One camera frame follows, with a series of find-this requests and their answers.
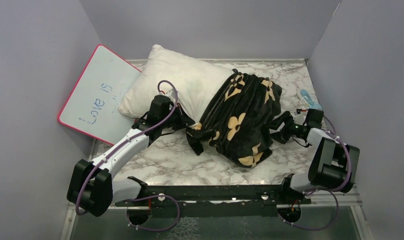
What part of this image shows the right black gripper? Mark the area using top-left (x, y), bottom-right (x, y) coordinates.
top-left (263, 110), bottom-right (302, 144)

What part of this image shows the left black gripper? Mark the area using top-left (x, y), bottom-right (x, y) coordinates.
top-left (160, 102), bottom-right (195, 131)

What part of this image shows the white pillow insert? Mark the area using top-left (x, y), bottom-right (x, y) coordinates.
top-left (118, 44), bottom-right (233, 122)

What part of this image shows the black floral pillowcase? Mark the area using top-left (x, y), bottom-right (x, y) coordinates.
top-left (186, 69), bottom-right (282, 168)

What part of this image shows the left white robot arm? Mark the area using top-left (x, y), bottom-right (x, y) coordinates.
top-left (67, 95), bottom-right (195, 217)

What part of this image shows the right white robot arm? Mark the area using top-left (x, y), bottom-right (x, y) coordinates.
top-left (267, 109), bottom-right (360, 204)

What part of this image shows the blue packaged small item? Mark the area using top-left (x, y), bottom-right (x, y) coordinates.
top-left (297, 89), bottom-right (322, 111)

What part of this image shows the pink framed whiteboard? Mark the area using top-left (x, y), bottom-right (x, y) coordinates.
top-left (58, 44), bottom-right (141, 145)

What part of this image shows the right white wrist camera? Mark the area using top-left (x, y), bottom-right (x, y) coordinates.
top-left (293, 108), bottom-right (307, 125)

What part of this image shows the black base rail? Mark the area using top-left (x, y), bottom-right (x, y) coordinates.
top-left (115, 184), bottom-right (311, 218)

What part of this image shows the aluminium frame rail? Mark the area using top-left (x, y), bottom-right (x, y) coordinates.
top-left (304, 186), bottom-right (374, 240)

